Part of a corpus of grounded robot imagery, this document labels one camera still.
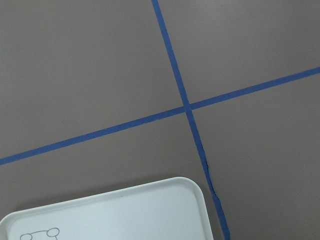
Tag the cream plastic tray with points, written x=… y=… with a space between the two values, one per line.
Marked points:
x=169 y=209

